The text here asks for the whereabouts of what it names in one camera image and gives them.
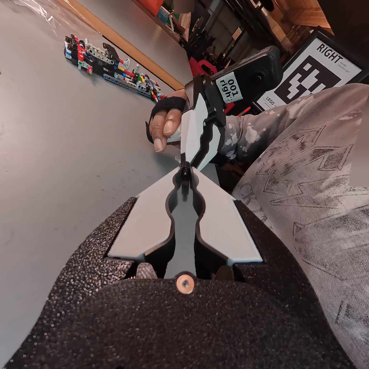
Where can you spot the framed marker sign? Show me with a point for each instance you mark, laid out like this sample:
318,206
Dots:
302,77

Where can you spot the person's right forearm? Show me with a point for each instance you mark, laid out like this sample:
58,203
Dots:
253,135

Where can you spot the clear plastic bag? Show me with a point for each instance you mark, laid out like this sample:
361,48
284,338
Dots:
43,11

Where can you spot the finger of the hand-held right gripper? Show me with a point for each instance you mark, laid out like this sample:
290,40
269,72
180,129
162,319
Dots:
214,141
191,129

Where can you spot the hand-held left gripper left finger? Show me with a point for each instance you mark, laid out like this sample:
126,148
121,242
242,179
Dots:
138,227

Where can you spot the person's right hand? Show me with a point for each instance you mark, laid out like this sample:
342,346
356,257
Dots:
165,126

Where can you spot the person's grey sweatshirt torso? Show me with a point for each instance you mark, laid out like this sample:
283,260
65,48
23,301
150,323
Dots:
317,230

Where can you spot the grey desk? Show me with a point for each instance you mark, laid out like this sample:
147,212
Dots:
57,173

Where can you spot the multicoloured brick car chassis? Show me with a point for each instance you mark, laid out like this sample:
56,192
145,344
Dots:
101,60

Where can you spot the black holed brick beam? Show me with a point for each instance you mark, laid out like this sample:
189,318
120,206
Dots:
184,173

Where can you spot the red office chair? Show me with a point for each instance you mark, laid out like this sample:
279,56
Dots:
196,65

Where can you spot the orange striped pole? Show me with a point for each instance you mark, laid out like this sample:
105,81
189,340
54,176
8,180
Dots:
244,111

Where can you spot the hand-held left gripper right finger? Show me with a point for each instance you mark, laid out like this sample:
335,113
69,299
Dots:
227,230

